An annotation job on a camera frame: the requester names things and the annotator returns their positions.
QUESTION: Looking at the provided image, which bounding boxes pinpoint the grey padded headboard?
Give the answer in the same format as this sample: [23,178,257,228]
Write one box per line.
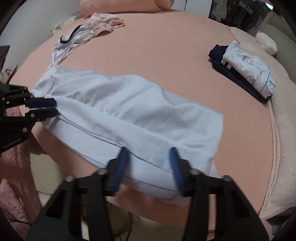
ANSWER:
[266,11,296,70]

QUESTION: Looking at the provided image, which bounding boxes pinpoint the white wardrobe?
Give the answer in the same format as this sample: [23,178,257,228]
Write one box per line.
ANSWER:
[176,0,213,16]

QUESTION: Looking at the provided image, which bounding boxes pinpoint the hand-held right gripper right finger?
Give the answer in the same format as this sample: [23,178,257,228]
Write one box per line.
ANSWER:
[169,147,270,241]

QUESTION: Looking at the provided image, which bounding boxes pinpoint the pile of white clothes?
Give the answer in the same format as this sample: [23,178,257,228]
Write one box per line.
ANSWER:
[50,16,81,33]

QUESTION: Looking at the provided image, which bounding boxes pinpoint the pink bed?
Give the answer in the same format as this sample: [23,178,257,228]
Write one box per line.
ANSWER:
[17,8,296,230]

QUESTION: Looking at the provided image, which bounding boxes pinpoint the black metal rack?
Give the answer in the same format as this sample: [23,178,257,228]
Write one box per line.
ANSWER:
[0,45,19,81]

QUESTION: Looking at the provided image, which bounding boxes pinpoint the glass door wardrobe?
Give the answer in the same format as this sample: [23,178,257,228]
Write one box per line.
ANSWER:
[209,0,275,32]

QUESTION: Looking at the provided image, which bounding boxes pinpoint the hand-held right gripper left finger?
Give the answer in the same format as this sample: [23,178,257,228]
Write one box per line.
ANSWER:
[26,147,130,241]

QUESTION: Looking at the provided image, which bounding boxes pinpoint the pink patterned garment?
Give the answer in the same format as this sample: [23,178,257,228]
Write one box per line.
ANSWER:
[87,13,125,37]

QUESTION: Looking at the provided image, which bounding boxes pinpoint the rolled pink blanket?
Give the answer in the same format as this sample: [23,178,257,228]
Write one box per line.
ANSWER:
[80,0,176,13]

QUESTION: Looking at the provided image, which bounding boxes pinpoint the white ribbed navy-trimmed garment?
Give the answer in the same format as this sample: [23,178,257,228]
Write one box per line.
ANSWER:
[52,24,95,67]

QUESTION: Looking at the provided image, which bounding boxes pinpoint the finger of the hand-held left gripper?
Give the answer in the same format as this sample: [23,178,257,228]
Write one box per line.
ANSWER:
[0,108,59,134]
[0,84,57,109]

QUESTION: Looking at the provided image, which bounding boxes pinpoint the white plush toy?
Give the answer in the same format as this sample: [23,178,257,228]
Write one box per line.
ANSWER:
[255,31,278,55]

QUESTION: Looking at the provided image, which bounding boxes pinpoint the navy white-striped pants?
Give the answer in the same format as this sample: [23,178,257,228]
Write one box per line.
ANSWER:
[211,58,270,104]

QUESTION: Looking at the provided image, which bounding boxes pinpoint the white cartoon-print garment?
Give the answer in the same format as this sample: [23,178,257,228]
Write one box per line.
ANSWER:
[223,40,276,98]

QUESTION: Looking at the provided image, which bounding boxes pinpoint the navy garment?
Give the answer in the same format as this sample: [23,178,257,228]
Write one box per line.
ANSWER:
[208,44,230,60]

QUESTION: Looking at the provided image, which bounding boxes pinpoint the light blue garment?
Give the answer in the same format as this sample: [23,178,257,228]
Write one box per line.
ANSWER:
[32,65,223,208]

